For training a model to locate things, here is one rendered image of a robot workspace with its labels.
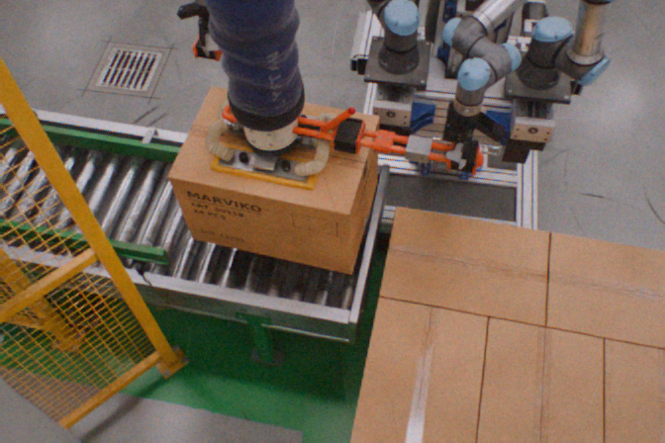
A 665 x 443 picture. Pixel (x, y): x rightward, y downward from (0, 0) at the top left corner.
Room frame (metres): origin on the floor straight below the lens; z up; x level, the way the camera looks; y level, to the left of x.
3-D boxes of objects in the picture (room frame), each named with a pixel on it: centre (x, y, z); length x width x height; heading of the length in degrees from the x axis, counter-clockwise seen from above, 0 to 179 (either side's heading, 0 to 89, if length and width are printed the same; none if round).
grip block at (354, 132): (1.31, -0.06, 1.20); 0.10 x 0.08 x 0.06; 163
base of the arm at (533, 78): (1.68, -0.74, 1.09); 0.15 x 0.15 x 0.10
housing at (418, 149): (1.25, -0.26, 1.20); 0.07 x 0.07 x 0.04; 73
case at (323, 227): (1.38, 0.18, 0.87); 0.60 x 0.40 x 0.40; 73
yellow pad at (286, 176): (1.29, 0.21, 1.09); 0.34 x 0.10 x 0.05; 73
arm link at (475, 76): (1.22, -0.38, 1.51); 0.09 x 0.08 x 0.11; 128
